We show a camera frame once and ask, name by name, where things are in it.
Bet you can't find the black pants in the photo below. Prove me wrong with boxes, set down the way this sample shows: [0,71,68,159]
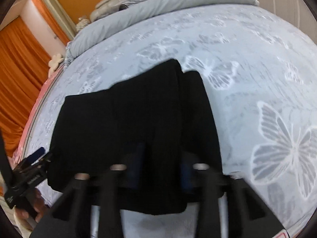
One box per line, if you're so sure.
[47,59,222,215]

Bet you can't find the left hand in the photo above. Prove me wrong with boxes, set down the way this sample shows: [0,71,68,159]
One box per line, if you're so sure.
[14,188,49,223]

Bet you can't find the orange curtain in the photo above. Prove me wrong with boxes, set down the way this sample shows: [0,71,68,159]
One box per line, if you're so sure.
[0,0,72,159]

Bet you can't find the white plush toy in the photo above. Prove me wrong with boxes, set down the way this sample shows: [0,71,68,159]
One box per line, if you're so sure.
[48,54,64,78]

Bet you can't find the grey butterfly bedspread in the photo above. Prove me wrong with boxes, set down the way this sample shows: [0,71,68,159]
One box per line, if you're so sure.
[25,4,316,237]

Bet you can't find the white wardrobe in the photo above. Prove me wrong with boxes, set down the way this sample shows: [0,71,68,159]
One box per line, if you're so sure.
[258,0,316,42]

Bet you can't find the grey rolled duvet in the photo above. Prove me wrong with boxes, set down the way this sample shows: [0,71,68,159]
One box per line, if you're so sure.
[64,0,259,67]

